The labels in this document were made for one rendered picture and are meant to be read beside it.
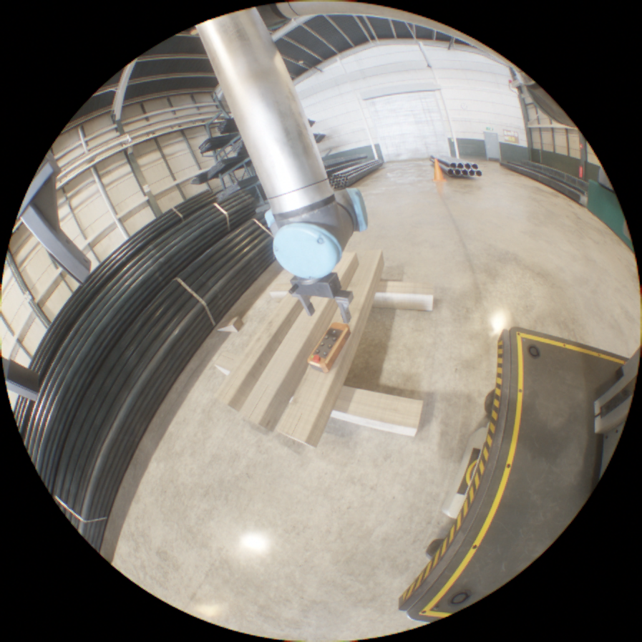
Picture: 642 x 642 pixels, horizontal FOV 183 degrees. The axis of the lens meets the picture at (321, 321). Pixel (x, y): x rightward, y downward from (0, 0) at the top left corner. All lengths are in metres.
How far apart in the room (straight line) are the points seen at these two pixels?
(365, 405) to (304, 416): 0.20
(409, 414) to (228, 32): 0.87
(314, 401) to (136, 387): 1.10
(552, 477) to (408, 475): 0.44
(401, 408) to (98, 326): 1.57
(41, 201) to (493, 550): 0.65
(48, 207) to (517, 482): 0.65
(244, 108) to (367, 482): 0.87
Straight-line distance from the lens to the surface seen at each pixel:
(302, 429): 0.59
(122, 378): 1.42
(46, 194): 0.19
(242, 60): 0.30
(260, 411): 0.68
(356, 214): 0.37
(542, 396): 0.54
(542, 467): 0.51
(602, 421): 0.63
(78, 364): 1.51
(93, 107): 11.62
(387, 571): 0.80
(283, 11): 0.55
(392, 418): 0.65
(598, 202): 0.46
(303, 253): 0.26
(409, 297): 0.99
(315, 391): 0.62
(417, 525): 0.75
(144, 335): 1.41
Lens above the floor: 0.72
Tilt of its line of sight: 41 degrees down
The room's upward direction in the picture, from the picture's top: 25 degrees counter-clockwise
